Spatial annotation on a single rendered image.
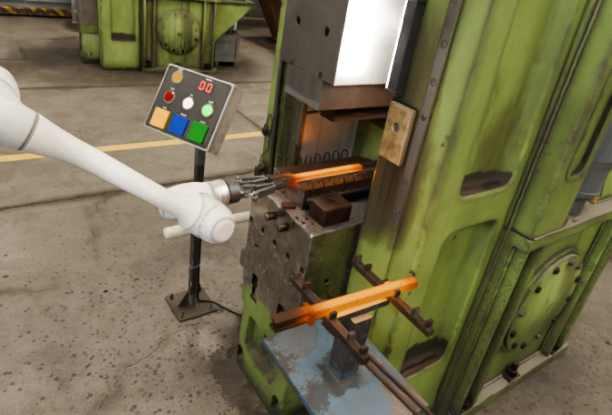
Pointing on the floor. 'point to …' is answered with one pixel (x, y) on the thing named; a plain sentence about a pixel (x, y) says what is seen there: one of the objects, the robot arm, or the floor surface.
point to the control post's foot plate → (178, 302)
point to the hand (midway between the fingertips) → (280, 181)
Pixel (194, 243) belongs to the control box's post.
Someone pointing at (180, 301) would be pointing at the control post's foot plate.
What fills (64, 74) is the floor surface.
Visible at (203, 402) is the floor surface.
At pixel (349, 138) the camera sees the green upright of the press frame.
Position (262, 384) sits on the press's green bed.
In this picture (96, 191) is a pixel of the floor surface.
